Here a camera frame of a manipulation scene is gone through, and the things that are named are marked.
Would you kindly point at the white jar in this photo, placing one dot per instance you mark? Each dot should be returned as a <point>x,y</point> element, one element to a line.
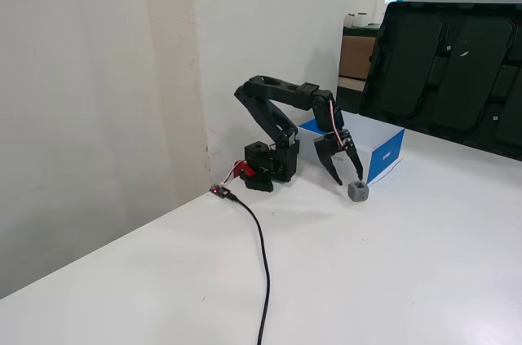
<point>362,20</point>
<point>350,20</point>

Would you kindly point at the blue and white box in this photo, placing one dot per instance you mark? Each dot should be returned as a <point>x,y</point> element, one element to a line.
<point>385,157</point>

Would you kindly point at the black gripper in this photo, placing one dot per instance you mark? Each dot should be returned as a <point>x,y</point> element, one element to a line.
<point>329,147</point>

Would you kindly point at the small controller board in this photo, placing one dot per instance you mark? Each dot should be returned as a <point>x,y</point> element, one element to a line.
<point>218,191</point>

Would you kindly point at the brown cardboard box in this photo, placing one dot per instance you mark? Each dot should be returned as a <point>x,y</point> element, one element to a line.
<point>355,55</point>

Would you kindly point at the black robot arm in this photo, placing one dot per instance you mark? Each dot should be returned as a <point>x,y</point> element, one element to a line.
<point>269,88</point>

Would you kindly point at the black table clamp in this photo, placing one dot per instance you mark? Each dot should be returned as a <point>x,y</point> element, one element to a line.
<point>257,184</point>

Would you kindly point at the black plastic tray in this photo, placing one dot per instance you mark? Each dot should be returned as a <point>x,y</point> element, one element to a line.
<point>408,67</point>

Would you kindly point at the dark green shelf board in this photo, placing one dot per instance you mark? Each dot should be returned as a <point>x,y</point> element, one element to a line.
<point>363,31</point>

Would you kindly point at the gray cube block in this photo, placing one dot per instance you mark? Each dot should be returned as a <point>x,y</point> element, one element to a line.
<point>359,193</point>

